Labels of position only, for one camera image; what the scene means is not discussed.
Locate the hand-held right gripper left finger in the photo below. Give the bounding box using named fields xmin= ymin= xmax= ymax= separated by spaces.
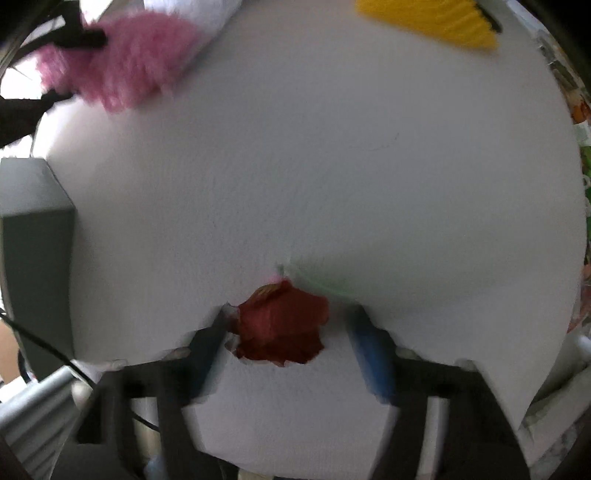
xmin=76 ymin=305 xmax=232 ymax=480

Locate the black round pad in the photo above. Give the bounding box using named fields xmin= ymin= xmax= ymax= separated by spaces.
xmin=478 ymin=0 xmax=503 ymax=33

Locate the white foam sheet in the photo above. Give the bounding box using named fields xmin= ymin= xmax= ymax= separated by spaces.
xmin=143 ymin=0 xmax=243 ymax=33

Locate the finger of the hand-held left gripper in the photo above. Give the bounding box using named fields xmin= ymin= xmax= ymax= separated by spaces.
xmin=0 ymin=90 xmax=75 ymax=148
xmin=46 ymin=0 xmax=109 ymax=49

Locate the yellow foam fruit net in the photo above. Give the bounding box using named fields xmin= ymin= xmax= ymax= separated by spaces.
xmin=355 ymin=0 xmax=499 ymax=51

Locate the grey cardboard box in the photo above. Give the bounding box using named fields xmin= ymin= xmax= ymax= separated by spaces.
xmin=0 ymin=157 xmax=77 ymax=384

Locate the black cable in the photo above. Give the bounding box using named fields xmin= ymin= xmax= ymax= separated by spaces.
xmin=0 ymin=309 xmax=162 ymax=435

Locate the dark red fabric flower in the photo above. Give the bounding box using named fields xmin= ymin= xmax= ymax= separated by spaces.
xmin=231 ymin=277 xmax=331 ymax=367

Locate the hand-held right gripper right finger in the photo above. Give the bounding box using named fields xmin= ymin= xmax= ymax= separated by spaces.
xmin=346 ymin=305 xmax=532 ymax=480

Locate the light pink fluffy yarn ball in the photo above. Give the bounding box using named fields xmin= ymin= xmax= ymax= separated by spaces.
xmin=34 ymin=11 xmax=206 ymax=112

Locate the pile of snack packets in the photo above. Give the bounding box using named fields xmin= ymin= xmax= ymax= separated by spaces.
xmin=538 ymin=28 xmax=591 ymax=185

